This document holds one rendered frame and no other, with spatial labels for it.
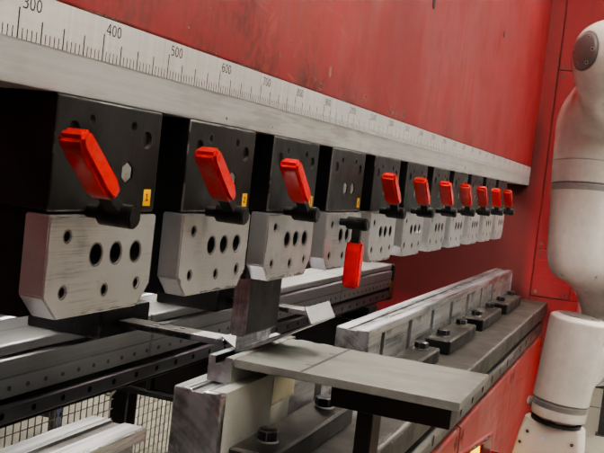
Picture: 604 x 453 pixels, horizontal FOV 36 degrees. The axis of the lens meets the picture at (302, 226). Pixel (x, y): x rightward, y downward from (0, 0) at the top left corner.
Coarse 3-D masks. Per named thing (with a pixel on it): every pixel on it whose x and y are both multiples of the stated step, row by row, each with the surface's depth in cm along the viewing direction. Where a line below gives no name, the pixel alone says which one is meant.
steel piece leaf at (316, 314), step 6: (312, 306) 111; (318, 306) 112; (324, 306) 114; (330, 306) 116; (306, 312) 108; (312, 312) 110; (318, 312) 112; (324, 312) 114; (330, 312) 115; (312, 318) 109; (318, 318) 111; (324, 318) 113; (330, 318) 114; (312, 324) 108; (294, 330) 109; (300, 330) 114; (282, 336) 110; (264, 342) 110; (252, 348) 111
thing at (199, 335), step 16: (144, 304) 125; (32, 320) 119; (48, 320) 118; (64, 320) 117; (80, 320) 116; (96, 320) 116; (112, 320) 118; (128, 320) 120; (144, 320) 121; (96, 336) 116; (176, 336) 116; (192, 336) 116; (208, 336) 115
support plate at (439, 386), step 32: (256, 352) 111; (288, 352) 113; (320, 352) 115; (352, 352) 118; (320, 384) 102; (352, 384) 101; (384, 384) 102; (416, 384) 103; (448, 384) 105; (480, 384) 108
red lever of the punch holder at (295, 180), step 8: (288, 160) 100; (296, 160) 100; (280, 168) 101; (288, 168) 100; (296, 168) 100; (288, 176) 101; (296, 176) 100; (304, 176) 102; (288, 184) 102; (296, 184) 101; (304, 184) 102; (288, 192) 104; (296, 192) 103; (304, 192) 103; (296, 200) 104; (304, 200) 103; (288, 208) 107; (296, 208) 106; (304, 208) 105; (312, 208) 106; (296, 216) 106; (304, 216) 106; (312, 216) 105
